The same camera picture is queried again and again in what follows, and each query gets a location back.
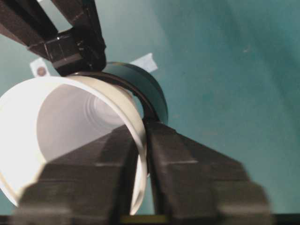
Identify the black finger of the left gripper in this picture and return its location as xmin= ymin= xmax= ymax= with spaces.
xmin=52 ymin=0 xmax=106 ymax=71
xmin=0 ymin=0 xmax=58 ymax=56

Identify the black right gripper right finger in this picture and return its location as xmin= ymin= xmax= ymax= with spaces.
xmin=145 ymin=122 xmax=273 ymax=225

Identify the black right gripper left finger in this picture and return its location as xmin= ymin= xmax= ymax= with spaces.
xmin=13 ymin=126 xmax=137 ymax=225

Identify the white paper cup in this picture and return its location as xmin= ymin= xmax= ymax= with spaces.
xmin=0 ymin=76 xmax=147 ymax=214

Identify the white sticker with brown dot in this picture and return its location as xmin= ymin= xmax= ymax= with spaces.
xmin=30 ymin=58 xmax=51 ymax=77

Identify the pale tape strip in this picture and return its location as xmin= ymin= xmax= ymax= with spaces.
xmin=130 ymin=52 xmax=158 ymax=73

